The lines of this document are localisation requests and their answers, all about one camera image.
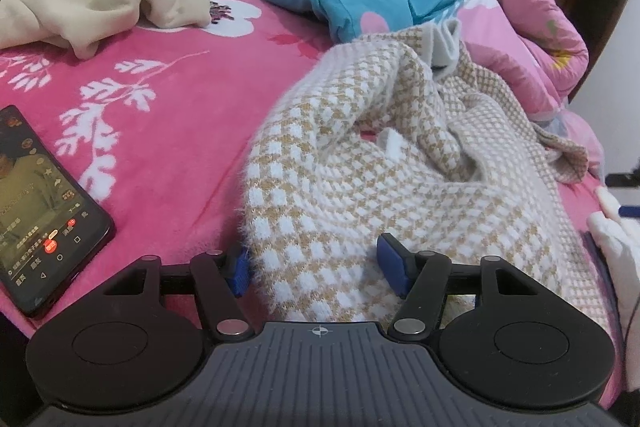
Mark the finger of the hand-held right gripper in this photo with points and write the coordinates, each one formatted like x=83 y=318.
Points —
x=625 y=180
x=631 y=211

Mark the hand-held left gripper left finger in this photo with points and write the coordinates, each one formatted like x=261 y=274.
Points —
x=237 y=272

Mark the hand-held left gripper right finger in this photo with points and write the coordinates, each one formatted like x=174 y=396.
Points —
x=392 y=262

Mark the beige white checked coat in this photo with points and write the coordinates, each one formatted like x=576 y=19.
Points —
x=350 y=187

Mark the white fluffy garment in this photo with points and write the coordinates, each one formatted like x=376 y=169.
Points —
x=620 y=247

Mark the pink floral blanket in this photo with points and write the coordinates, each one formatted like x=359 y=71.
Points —
x=175 y=132

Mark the black smartphone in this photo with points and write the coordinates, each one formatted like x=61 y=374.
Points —
x=45 y=217

